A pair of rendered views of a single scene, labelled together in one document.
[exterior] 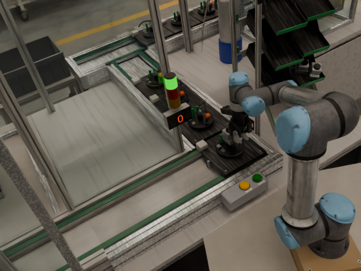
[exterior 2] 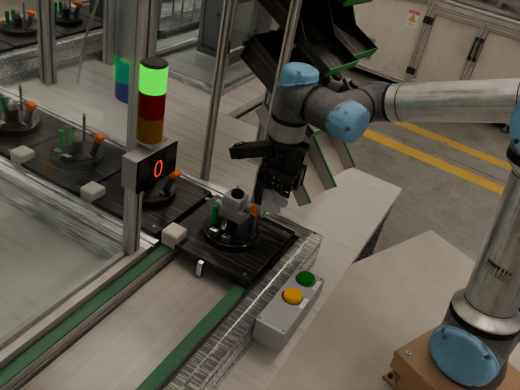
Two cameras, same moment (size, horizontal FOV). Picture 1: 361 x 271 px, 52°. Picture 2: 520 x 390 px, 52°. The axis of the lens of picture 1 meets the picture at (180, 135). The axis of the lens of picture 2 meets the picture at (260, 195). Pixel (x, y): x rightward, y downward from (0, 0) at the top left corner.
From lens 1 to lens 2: 0.78 m
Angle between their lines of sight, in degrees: 35
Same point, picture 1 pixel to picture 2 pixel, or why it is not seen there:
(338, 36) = not seen: hidden behind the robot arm
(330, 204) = not seen: hidden behind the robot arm
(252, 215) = (310, 354)
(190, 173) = (165, 293)
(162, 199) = (126, 360)
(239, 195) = (292, 316)
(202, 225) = not seen: outside the picture
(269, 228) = (350, 370)
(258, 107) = (362, 121)
